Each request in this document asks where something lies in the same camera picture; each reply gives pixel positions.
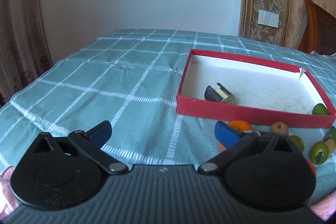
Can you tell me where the orange mandarin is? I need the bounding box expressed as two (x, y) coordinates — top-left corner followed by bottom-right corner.
(227, 120), (253, 132)
(218, 142), (226, 151)

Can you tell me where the dark sugarcane piece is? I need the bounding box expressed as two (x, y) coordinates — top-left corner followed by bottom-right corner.
(205, 83), (235, 105)

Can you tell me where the green round tomato fruit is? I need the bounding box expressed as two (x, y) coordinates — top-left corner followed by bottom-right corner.
(309, 141), (329, 165)

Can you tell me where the green lime wedge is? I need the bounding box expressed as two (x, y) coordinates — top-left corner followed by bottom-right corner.
(312, 103), (330, 115)
(323, 126), (336, 141)

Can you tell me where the brown longan fruit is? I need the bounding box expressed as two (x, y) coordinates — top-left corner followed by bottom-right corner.
(325, 138), (336, 155)
(269, 122), (289, 135)

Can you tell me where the red shallow cardboard box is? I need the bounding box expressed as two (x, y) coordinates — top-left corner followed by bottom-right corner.
(176, 50), (335, 128)

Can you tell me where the green plaid bed sheet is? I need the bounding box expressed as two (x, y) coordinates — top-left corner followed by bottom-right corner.
(0, 28), (336, 206)

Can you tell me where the pink floral towel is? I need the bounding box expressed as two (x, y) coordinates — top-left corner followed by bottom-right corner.
(1, 166), (335, 221)

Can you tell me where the floral curtain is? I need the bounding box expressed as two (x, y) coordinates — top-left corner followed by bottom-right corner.
(1, 0), (52, 105)

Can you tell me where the crumpled cloth by headboard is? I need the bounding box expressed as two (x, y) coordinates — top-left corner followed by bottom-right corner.
(309, 50), (336, 58)

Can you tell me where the wooden headboard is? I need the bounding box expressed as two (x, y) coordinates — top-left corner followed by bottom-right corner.
(298, 0), (336, 55)

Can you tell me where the white wall switch panel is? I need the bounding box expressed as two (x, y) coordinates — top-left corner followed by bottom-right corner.
(257, 10), (280, 28)

